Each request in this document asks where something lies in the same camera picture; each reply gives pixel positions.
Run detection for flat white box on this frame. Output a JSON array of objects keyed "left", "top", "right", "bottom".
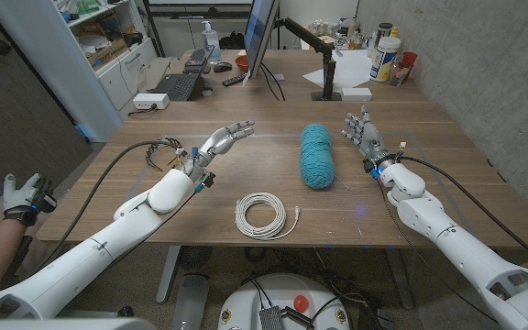
[{"left": 339, "top": 86, "right": 373, "bottom": 103}]

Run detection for dark lidded canister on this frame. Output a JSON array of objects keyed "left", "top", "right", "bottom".
[{"left": 375, "top": 22, "right": 394, "bottom": 47}]

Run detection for small black keyboard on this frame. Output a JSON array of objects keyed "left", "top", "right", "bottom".
[{"left": 181, "top": 47, "right": 215, "bottom": 75}]

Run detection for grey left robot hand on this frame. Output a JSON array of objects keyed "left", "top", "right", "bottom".
[{"left": 183, "top": 119, "right": 256, "bottom": 182}]

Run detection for computer monitor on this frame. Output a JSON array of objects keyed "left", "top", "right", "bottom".
[{"left": 243, "top": 0, "right": 281, "bottom": 79}]

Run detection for white shelf cabinet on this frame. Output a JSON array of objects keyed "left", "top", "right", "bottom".
[{"left": 0, "top": 0, "right": 160, "bottom": 143}]

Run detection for clear hand sanitizer bottle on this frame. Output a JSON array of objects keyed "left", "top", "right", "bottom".
[{"left": 201, "top": 20, "right": 223, "bottom": 65}]

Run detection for clear glass jar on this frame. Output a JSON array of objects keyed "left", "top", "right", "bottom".
[{"left": 388, "top": 61, "right": 412, "bottom": 87}]

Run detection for white wipes canister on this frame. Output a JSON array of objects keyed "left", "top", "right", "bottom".
[{"left": 368, "top": 36, "right": 402, "bottom": 83}]

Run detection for white paper sheet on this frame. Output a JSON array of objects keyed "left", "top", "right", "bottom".
[{"left": 302, "top": 49, "right": 375, "bottom": 91}]

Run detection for beige cloth bag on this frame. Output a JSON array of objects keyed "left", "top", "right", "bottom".
[{"left": 137, "top": 56, "right": 181, "bottom": 93}]

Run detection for teal yarn skein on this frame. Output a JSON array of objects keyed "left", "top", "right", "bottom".
[{"left": 299, "top": 122, "right": 351, "bottom": 192}]

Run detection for grey slanted table leg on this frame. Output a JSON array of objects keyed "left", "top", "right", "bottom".
[
  {"left": 155, "top": 246, "right": 182, "bottom": 305},
  {"left": 385, "top": 247, "right": 415, "bottom": 311}
]

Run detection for red cup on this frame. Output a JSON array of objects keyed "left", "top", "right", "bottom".
[{"left": 401, "top": 50, "right": 419, "bottom": 70}]

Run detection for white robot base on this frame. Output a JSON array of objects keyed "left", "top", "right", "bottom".
[{"left": 216, "top": 272, "right": 351, "bottom": 330}]

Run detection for black glove tracker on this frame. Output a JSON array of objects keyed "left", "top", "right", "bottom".
[{"left": 32, "top": 177, "right": 58, "bottom": 215}]

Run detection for cardboard box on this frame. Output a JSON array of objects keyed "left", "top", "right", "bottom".
[{"left": 86, "top": 38, "right": 129, "bottom": 72}]

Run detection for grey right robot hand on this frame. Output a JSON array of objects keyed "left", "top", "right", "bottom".
[{"left": 340, "top": 104, "right": 396, "bottom": 173}]

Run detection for white Ethernet cable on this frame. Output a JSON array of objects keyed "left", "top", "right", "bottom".
[{"left": 234, "top": 192, "right": 302, "bottom": 241}]

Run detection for black bag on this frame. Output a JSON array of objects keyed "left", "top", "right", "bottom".
[{"left": 219, "top": 30, "right": 247, "bottom": 50}]

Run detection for black monitor cables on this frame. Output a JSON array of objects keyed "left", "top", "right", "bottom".
[{"left": 258, "top": 61, "right": 287, "bottom": 103}]

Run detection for person's white gloved hand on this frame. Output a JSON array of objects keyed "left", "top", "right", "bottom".
[{"left": 2, "top": 172, "right": 41, "bottom": 213}]

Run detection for large black keyboard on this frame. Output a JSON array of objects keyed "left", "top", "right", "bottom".
[{"left": 150, "top": 71, "right": 201, "bottom": 103}]

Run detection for white power strip box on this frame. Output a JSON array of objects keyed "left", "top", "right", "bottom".
[{"left": 132, "top": 93, "right": 171, "bottom": 111}]

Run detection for black remote control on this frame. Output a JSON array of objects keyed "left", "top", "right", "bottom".
[{"left": 221, "top": 72, "right": 247, "bottom": 88}]

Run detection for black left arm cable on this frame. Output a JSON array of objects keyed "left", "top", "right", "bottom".
[{"left": 29, "top": 139, "right": 185, "bottom": 276}]

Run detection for grey ribbed metal block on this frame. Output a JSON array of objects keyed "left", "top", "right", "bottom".
[{"left": 258, "top": 305, "right": 286, "bottom": 330}]

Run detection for red stop button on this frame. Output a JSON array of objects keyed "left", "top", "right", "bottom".
[{"left": 292, "top": 294, "right": 310, "bottom": 314}]

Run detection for dark brown scalloped headband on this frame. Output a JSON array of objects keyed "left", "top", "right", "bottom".
[{"left": 144, "top": 137, "right": 183, "bottom": 172}]

